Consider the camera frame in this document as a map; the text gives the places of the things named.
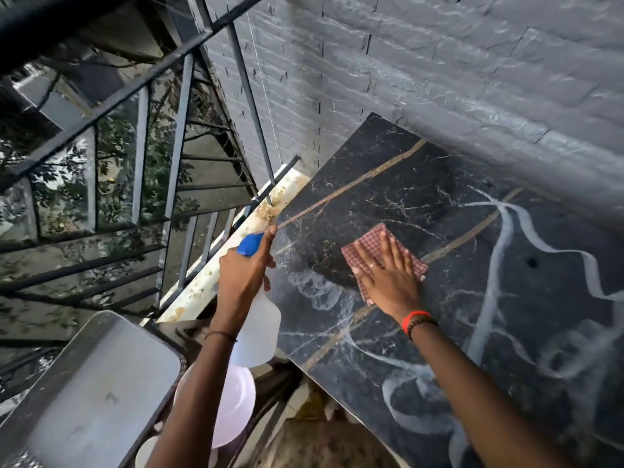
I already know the person's right hand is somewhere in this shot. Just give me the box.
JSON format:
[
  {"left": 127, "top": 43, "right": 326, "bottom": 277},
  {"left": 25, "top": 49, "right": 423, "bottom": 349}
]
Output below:
[{"left": 351, "top": 231, "right": 431, "bottom": 323}]

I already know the person's left hand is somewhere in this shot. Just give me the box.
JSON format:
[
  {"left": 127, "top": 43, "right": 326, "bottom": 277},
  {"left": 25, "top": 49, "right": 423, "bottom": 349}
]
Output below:
[{"left": 214, "top": 225, "right": 278, "bottom": 333}]

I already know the red checkered cloth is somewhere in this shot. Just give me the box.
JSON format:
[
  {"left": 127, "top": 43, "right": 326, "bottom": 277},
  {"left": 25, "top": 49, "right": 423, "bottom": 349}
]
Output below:
[{"left": 341, "top": 222, "right": 429, "bottom": 307}]

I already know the white spray bottle blue nozzle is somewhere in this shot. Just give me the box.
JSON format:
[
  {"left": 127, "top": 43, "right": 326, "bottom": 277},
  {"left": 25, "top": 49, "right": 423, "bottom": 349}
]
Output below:
[{"left": 229, "top": 232, "right": 283, "bottom": 369}]

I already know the person's right forearm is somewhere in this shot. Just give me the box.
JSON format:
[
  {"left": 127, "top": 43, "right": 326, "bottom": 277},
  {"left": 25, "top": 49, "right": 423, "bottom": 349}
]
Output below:
[{"left": 411, "top": 320, "right": 581, "bottom": 468}]

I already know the person's left forearm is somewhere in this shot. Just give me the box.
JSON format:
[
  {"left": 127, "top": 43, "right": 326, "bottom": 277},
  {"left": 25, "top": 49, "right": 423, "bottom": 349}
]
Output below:
[{"left": 145, "top": 320, "right": 240, "bottom": 468}]

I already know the rusty white ledge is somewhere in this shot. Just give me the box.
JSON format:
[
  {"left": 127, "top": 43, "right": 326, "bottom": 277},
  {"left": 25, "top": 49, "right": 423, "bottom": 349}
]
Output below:
[{"left": 156, "top": 168, "right": 311, "bottom": 325}]

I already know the orange wristband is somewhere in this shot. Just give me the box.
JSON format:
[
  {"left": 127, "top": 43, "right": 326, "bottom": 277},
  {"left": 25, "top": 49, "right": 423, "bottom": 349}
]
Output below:
[{"left": 401, "top": 310, "right": 433, "bottom": 335}]

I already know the white plastic bowl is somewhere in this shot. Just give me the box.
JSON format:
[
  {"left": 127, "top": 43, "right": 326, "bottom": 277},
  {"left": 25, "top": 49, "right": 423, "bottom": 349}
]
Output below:
[{"left": 173, "top": 363, "right": 257, "bottom": 449}]

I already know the grey metal railing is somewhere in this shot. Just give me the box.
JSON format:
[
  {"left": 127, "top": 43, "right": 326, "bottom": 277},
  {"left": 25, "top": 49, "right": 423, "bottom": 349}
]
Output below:
[{"left": 0, "top": 0, "right": 301, "bottom": 407}]

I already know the green tree foliage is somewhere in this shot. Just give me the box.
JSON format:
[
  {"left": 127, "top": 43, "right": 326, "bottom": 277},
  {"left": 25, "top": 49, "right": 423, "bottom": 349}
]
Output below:
[{"left": 0, "top": 63, "right": 235, "bottom": 317}]

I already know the steel rectangular tray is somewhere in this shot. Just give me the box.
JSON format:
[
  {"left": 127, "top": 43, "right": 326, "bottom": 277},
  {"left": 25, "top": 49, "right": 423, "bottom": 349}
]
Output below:
[{"left": 0, "top": 310, "right": 187, "bottom": 468}]

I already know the black beaded bracelet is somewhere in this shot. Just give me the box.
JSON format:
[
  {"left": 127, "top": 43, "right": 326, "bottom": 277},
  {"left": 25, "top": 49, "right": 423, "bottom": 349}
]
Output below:
[{"left": 407, "top": 318, "right": 439, "bottom": 342}]

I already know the thin white wire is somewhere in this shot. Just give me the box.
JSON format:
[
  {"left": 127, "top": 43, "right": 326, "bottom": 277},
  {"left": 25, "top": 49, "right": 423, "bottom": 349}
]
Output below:
[{"left": 242, "top": 0, "right": 284, "bottom": 165}]

